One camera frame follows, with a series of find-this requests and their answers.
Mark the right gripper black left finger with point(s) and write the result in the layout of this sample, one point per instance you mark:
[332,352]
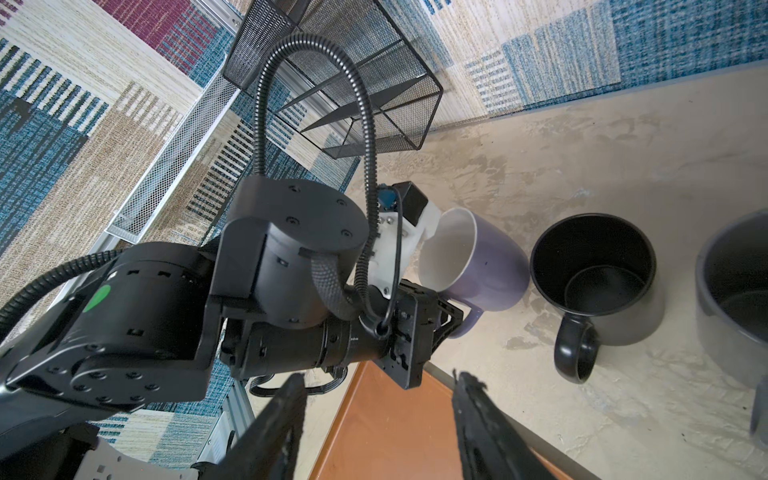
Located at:
[269,448]

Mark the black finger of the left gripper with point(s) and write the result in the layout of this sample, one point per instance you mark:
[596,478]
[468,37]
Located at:
[449,319]

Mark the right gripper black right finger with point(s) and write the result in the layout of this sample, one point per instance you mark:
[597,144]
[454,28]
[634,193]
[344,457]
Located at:
[489,446]

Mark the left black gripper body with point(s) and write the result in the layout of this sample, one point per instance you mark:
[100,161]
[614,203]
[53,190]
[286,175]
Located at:
[410,344]

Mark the purple mug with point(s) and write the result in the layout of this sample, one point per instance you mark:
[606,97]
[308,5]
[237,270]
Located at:
[471,261]

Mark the black mug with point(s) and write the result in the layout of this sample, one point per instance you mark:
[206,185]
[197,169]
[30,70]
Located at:
[599,271]

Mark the grey mug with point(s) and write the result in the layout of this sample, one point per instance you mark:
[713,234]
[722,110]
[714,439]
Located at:
[731,308]

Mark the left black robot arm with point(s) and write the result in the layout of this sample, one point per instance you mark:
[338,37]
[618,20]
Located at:
[282,289]

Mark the brown plastic tray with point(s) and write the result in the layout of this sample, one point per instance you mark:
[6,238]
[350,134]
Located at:
[384,432]

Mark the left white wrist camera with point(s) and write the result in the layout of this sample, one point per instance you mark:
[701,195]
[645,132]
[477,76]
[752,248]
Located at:
[404,209]

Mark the black wire shelf rack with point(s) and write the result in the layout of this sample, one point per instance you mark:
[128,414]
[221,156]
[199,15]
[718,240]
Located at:
[312,106]

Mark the white wire mesh basket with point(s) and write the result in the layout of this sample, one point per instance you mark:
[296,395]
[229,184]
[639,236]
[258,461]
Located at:
[154,189]

